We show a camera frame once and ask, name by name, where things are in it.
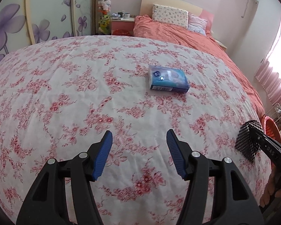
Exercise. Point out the floral white pillow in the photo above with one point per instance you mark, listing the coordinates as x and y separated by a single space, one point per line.
170 15

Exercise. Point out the clear tube of plush toys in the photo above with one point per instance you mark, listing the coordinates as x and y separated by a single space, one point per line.
104 16

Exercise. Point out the right hand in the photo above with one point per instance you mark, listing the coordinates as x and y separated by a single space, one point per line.
270 189

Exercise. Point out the bed with coral duvet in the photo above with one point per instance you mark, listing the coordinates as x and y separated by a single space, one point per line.
145 27

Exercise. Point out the blue tissue pack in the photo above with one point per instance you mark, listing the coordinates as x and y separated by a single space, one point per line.
167 79

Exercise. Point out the pink window curtain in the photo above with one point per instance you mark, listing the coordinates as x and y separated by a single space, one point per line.
269 71

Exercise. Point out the sliding wardrobe with purple flowers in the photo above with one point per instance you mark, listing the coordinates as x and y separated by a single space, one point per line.
27 22

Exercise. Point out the pink left nightstand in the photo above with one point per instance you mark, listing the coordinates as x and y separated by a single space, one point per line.
122 27

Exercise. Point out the cream wooden headboard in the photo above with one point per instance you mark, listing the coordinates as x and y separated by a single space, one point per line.
147 5

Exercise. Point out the floral pink white tablecloth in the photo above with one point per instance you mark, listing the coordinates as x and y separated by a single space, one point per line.
58 97

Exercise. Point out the right nightstand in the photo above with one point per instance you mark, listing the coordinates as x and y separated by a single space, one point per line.
221 45

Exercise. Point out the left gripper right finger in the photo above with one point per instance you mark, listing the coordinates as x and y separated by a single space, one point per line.
180 152

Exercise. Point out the pink striped pillow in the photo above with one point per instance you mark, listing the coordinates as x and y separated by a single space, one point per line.
197 24

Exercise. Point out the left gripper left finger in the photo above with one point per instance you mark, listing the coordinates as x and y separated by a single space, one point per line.
99 154

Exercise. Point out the black mesh anti-slip mat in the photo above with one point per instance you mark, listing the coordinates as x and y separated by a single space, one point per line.
246 142

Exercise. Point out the white mug on nightstand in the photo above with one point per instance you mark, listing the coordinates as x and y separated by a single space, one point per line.
126 15

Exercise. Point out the red plastic laundry basket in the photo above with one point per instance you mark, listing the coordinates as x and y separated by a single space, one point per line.
270 128

